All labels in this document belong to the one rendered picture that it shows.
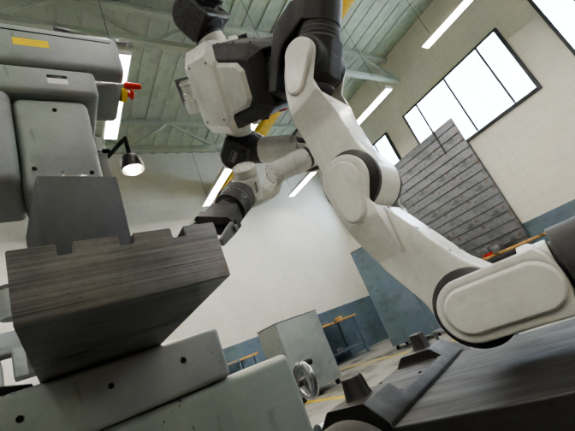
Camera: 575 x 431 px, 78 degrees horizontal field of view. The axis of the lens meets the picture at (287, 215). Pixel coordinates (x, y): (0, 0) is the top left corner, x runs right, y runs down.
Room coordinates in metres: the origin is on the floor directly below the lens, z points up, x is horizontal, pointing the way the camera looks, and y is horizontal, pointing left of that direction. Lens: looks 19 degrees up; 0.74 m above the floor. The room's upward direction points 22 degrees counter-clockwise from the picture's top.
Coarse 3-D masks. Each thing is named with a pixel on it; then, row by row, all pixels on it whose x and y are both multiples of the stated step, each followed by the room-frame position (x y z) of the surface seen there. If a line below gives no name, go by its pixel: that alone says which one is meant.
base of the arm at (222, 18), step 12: (180, 0) 0.76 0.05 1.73; (192, 0) 0.75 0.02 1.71; (180, 12) 0.78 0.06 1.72; (192, 12) 0.77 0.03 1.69; (204, 12) 0.77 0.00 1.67; (216, 12) 0.81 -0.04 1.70; (180, 24) 0.80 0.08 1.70; (192, 24) 0.79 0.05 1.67; (204, 24) 0.79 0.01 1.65; (216, 24) 0.83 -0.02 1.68; (192, 36) 0.82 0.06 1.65
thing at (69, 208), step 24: (48, 192) 0.47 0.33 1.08; (72, 192) 0.49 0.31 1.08; (96, 192) 0.52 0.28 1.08; (120, 192) 0.54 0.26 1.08; (48, 216) 0.47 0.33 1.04; (72, 216) 0.49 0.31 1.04; (96, 216) 0.51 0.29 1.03; (120, 216) 0.54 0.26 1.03; (48, 240) 0.46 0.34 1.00; (72, 240) 0.48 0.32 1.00; (120, 240) 0.53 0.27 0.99
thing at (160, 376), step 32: (160, 352) 0.81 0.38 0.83; (192, 352) 0.85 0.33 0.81; (64, 384) 0.70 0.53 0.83; (96, 384) 0.73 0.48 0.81; (128, 384) 0.77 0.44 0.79; (160, 384) 0.80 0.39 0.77; (192, 384) 0.84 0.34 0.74; (0, 416) 0.64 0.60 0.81; (32, 416) 0.67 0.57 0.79; (64, 416) 0.70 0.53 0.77; (96, 416) 0.73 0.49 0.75; (128, 416) 0.77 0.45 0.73
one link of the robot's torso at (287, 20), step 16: (304, 0) 0.69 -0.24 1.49; (320, 0) 0.69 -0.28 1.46; (336, 0) 0.71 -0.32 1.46; (288, 16) 0.72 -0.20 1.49; (304, 16) 0.71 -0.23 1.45; (320, 16) 0.70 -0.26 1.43; (336, 16) 0.72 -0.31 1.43; (288, 32) 0.74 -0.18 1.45; (272, 48) 0.77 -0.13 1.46; (272, 64) 0.78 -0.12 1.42; (272, 80) 0.79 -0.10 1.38
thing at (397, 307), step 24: (360, 264) 6.86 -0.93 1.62; (384, 288) 6.74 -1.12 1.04; (312, 312) 5.76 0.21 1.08; (384, 312) 6.84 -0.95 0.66; (408, 312) 6.62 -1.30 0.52; (264, 336) 5.55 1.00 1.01; (288, 336) 5.37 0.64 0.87; (312, 336) 5.64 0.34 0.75; (408, 336) 6.73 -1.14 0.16; (288, 360) 5.27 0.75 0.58; (312, 360) 5.54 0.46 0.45
